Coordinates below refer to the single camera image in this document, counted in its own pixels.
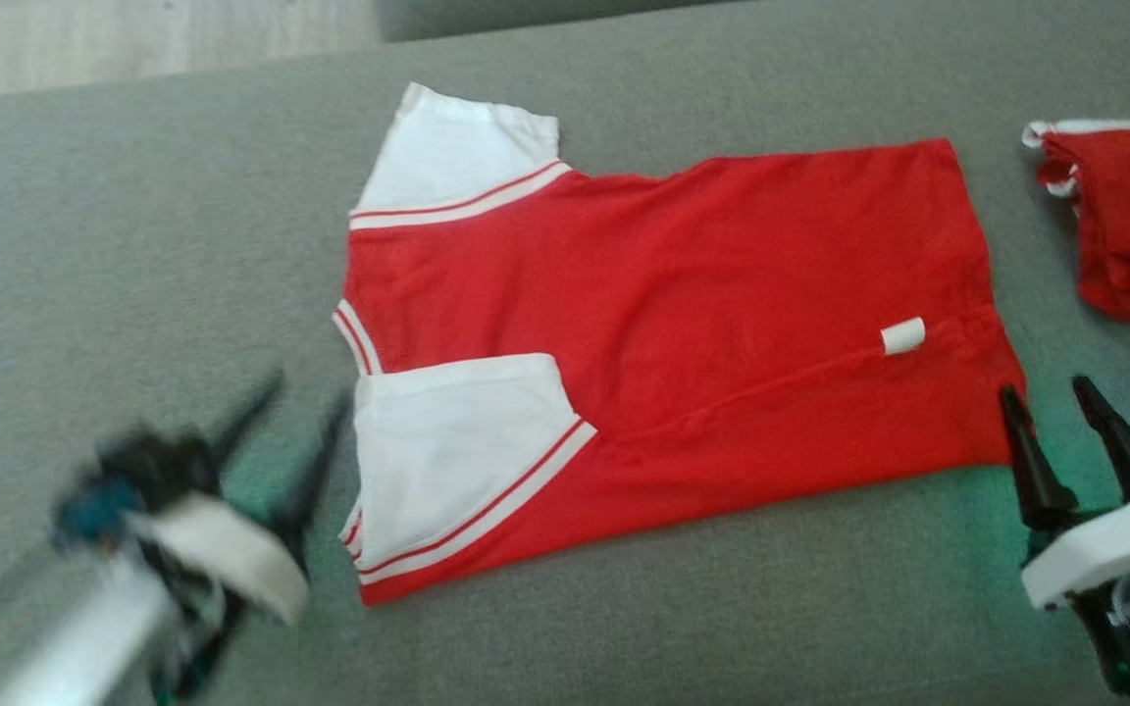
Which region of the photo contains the red white t-shirt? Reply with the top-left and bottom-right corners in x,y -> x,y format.
332,82 -> 1030,607

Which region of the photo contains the small grey sofa cushion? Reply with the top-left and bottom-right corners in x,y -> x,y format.
373,0 -> 757,44

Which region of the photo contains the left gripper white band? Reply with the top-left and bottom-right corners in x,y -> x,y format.
48,371 -> 354,699

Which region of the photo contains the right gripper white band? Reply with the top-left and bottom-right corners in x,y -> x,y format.
999,375 -> 1130,706

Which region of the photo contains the large grey sofa seat cushion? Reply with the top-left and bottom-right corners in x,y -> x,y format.
0,0 -> 1130,706

